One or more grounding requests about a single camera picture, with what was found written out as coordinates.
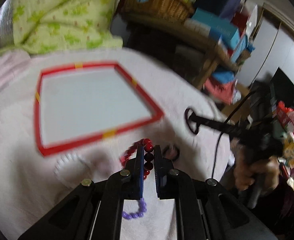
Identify black bangle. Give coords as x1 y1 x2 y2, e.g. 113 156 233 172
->
162 145 180 162

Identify red and black bead bracelet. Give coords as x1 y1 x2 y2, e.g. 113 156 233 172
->
119 138 155 181

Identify dark purple bangle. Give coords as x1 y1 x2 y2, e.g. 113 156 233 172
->
184 107 200 135

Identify person's right hand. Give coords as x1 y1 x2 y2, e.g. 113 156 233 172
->
233 143 280 192

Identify red snack packages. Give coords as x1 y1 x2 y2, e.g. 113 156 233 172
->
274 101 294 198

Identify red tray with white base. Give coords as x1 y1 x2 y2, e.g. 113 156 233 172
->
34 61 164 157

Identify pink textured bedspread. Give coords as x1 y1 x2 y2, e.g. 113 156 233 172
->
0 49 231 239

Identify wooden shelf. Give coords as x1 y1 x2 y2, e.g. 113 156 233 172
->
122 13 241 89

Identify blue cardboard box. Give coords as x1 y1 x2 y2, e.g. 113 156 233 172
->
191 8 240 50

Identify woven wicker basket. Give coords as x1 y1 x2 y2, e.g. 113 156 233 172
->
118 0 194 22

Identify green floral quilt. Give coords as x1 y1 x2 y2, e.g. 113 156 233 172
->
0 0 123 55

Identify purple bead bracelet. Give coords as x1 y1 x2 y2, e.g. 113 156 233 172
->
121 197 148 221

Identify white bead bracelet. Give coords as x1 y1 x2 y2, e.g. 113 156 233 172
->
53 152 93 188

